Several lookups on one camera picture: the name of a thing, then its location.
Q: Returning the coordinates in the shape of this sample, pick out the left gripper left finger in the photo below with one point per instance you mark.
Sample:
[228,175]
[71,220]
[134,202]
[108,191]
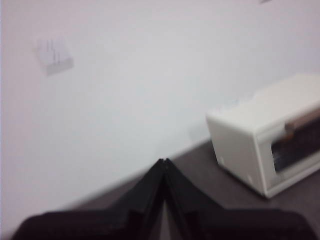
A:
[140,200]

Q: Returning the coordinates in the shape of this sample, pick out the cream Toshiba toaster oven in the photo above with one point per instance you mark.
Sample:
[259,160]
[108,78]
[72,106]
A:
[235,140]

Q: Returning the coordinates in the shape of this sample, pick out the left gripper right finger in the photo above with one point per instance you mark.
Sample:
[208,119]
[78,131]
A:
[187,200]

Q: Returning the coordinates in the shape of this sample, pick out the white wall socket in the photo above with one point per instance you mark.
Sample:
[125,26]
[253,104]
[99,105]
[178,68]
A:
[53,56]

